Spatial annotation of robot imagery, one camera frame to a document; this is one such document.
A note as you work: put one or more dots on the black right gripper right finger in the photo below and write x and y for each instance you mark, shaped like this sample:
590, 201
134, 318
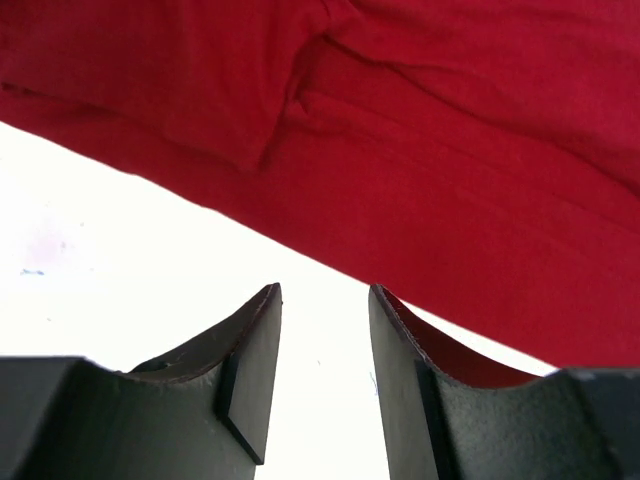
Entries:
449, 412

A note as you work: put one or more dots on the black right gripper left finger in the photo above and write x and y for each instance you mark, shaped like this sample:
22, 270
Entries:
198, 411

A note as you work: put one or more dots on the dark red t shirt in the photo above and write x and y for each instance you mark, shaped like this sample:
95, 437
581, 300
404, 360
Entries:
478, 158

